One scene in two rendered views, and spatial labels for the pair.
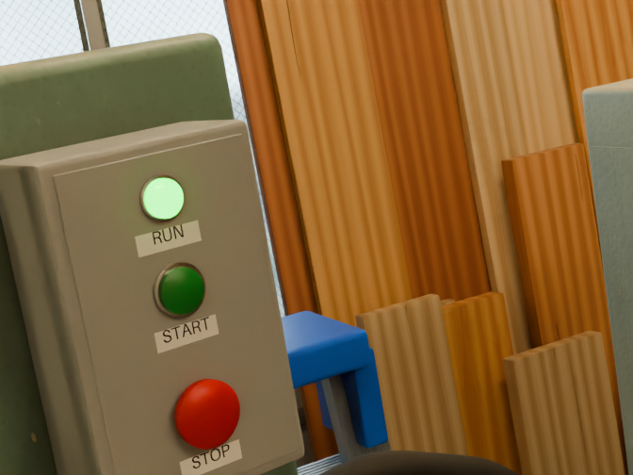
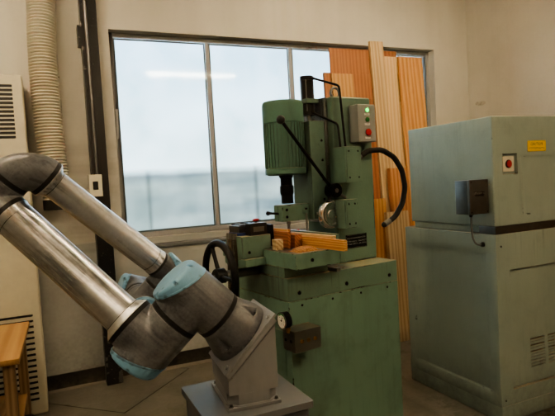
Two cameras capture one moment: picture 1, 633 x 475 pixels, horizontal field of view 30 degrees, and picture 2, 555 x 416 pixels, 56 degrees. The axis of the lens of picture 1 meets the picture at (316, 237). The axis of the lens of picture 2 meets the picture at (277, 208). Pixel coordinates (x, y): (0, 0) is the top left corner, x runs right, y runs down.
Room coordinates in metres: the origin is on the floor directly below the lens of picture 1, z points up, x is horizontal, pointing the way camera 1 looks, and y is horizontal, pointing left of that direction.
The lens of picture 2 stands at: (-1.78, 0.47, 1.17)
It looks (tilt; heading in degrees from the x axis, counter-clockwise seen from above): 3 degrees down; 0
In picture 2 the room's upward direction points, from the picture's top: 3 degrees counter-clockwise
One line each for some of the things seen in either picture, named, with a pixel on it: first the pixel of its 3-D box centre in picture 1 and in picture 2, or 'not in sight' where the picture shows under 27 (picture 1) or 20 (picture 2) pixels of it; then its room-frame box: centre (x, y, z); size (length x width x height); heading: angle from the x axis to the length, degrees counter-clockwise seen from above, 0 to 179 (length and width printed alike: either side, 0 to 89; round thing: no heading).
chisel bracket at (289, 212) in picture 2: not in sight; (291, 214); (0.47, 0.41, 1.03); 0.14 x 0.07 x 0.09; 122
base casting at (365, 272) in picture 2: not in sight; (314, 272); (0.52, 0.32, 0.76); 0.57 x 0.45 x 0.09; 122
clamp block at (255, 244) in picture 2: not in sight; (248, 245); (0.37, 0.60, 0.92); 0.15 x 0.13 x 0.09; 32
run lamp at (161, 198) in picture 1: (164, 198); not in sight; (0.48, 0.06, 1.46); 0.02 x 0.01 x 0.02; 122
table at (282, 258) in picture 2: not in sight; (266, 253); (0.42, 0.52, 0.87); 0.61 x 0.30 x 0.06; 32
